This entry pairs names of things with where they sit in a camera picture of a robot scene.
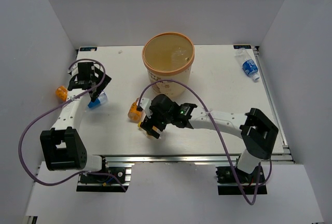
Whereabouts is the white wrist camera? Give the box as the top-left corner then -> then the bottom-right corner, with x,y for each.
67,63 -> 78,77
139,97 -> 152,118

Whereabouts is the blue cap clear bottle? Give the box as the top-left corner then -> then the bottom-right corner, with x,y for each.
88,91 -> 108,109

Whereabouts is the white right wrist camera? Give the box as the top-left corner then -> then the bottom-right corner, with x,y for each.
139,97 -> 152,118

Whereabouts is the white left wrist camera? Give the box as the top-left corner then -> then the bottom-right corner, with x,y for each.
67,63 -> 78,77

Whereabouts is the blue label water bottle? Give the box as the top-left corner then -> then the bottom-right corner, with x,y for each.
235,48 -> 260,82

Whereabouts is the cream bin with orange rim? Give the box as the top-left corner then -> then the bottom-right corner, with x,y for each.
142,32 -> 195,99

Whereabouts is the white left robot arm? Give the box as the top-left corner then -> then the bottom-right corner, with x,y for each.
40,59 -> 111,182

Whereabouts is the orange bottle at left edge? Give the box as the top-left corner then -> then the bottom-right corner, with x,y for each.
55,86 -> 68,102

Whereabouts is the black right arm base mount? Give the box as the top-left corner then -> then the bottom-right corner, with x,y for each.
216,166 -> 268,195

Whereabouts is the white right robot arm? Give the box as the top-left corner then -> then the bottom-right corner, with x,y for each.
139,94 -> 279,182

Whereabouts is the orange juice plastic bottle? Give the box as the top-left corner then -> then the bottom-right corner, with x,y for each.
128,99 -> 142,123

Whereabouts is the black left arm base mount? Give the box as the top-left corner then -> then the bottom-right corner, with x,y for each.
76,164 -> 132,193

